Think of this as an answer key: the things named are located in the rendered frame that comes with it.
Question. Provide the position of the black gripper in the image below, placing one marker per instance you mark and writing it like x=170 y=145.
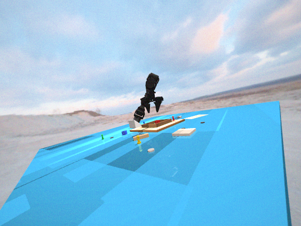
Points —
x=157 y=101

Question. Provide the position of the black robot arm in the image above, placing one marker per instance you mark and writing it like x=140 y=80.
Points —
x=151 y=83

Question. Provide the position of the peach flat bar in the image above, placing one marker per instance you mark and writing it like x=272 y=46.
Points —
x=141 y=136

